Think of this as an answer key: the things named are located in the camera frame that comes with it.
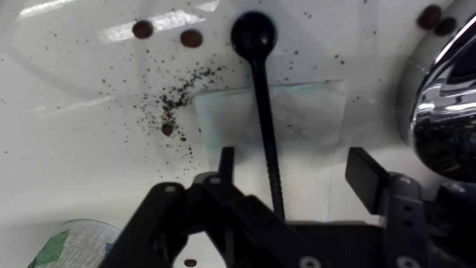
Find black measuring spoon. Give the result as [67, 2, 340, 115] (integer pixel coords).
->
[229, 11, 287, 224]

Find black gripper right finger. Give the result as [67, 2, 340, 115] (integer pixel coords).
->
[343, 146, 434, 268]

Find printed paper cup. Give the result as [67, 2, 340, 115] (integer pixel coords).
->
[26, 218, 123, 268]

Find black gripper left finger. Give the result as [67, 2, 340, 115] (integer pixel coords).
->
[101, 146, 305, 268]

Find spilled coffee grounds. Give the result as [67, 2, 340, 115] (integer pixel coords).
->
[131, 58, 232, 151]

